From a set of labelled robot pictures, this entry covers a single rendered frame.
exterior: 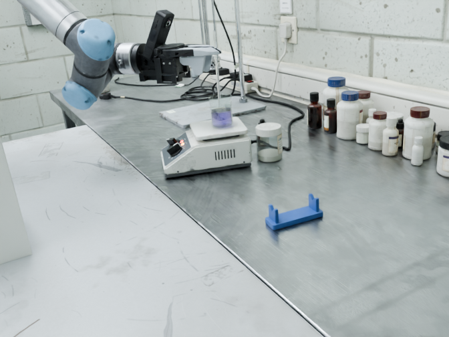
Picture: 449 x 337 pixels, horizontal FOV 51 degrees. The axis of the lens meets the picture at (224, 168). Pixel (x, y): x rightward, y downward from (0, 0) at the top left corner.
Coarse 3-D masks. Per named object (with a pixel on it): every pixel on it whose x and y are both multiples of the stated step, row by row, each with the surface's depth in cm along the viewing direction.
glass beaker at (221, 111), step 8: (208, 96) 107; (216, 96) 109; (224, 96) 108; (216, 104) 104; (224, 104) 105; (216, 112) 105; (224, 112) 105; (232, 112) 107; (216, 120) 106; (224, 120) 106; (232, 120) 107; (216, 128) 107
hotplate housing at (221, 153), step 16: (192, 144) 105; (208, 144) 104; (224, 144) 104; (240, 144) 105; (176, 160) 104; (192, 160) 104; (208, 160) 105; (224, 160) 106; (240, 160) 106; (176, 176) 105
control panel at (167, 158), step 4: (184, 132) 114; (180, 136) 114; (184, 136) 112; (180, 140) 111; (184, 140) 110; (188, 140) 108; (168, 144) 114; (180, 144) 109; (184, 144) 107; (188, 144) 106; (164, 148) 114; (184, 148) 105; (188, 148) 104; (164, 152) 112; (180, 152) 105; (164, 156) 109; (168, 156) 108; (176, 156) 104; (164, 160) 107; (168, 160) 106; (172, 160) 104; (164, 164) 105
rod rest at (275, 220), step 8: (312, 200) 84; (272, 208) 81; (304, 208) 85; (312, 208) 84; (272, 216) 81; (280, 216) 83; (288, 216) 83; (296, 216) 82; (304, 216) 82; (312, 216) 82; (320, 216) 83; (272, 224) 80; (280, 224) 80; (288, 224) 81
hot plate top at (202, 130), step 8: (208, 120) 114; (240, 120) 112; (192, 128) 109; (200, 128) 108; (208, 128) 108; (224, 128) 107; (232, 128) 106; (240, 128) 106; (200, 136) 103; (208, 136) 103; (216, 136) 104; (224, 136) 104
